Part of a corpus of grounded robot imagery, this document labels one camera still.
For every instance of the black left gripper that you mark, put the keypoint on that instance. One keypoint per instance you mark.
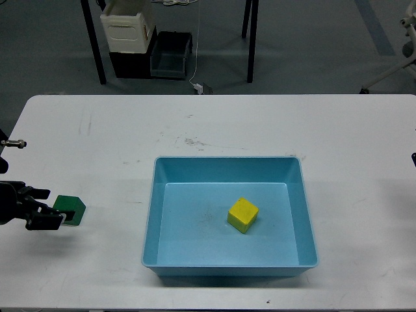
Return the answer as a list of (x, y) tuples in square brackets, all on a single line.
[(37, 217)]

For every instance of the green cube block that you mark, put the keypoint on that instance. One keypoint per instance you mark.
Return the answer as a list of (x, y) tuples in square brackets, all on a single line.
[(71, 207)]

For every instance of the yellow cube block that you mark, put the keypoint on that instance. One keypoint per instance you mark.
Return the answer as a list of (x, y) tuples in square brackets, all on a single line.
[(242, 215)]

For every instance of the black box under crate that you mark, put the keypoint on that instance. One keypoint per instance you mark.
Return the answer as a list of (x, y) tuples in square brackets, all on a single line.
[(133, 65)]

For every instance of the blue plastic tray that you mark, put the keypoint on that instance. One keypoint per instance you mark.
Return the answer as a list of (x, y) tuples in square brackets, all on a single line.
[(187, 232)]

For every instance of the dark grey storage bin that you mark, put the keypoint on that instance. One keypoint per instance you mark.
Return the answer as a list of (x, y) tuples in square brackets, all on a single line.
[(170, 54)]

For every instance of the white power adapter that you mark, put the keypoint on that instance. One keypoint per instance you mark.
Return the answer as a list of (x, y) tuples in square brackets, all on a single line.
[(198, 88)]

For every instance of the cream plastic crate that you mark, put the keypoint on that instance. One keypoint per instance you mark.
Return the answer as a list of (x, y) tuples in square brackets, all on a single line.
[(128, 25)]

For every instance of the black left table leg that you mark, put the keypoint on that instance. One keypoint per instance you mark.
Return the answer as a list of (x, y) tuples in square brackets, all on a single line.
[(93, 41)]

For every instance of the black table leg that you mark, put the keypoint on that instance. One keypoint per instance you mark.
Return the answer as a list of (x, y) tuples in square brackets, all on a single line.
[(93, 41), (249, 26)]

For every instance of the black right table leg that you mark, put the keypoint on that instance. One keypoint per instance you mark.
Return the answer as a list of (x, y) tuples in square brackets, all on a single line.
[(249, 26)]

